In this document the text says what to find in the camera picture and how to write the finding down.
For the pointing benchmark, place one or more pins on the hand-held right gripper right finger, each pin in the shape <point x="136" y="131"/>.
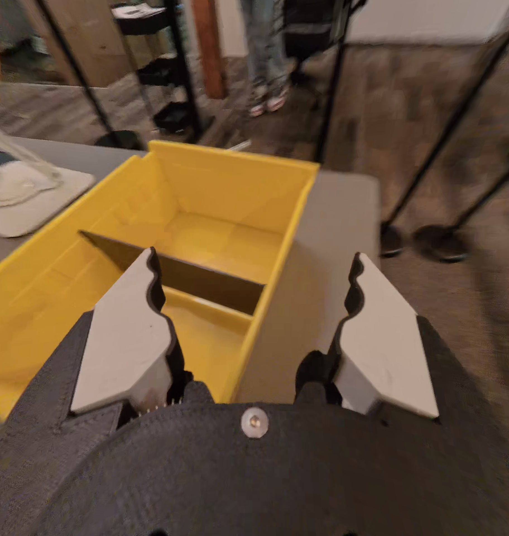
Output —
<point x="384" y="335"/>

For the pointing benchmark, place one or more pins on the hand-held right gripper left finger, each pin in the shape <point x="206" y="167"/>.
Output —
<point x="124" y="335"/>

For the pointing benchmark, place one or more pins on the large yellow plastic bin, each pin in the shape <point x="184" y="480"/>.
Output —
<point x="221" y="188"/>

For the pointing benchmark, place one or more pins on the black bin divider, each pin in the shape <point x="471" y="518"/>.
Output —
<point x="212" y="289"/>

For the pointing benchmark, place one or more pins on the black shelf rack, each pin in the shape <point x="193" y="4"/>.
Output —
<point x="173" y="117"/>

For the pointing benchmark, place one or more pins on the black stand pole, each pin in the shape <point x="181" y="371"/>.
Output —
<point x="330" y="92"/>

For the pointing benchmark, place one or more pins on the light wooden cabinet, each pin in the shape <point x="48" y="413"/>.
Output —
<point x="87" y="42"/>

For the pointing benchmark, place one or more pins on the black hanging bag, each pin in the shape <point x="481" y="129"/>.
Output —
<point x="309" y="29"/>

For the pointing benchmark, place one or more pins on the brown wooden post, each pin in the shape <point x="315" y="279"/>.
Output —
<point x="208" y="46"/>

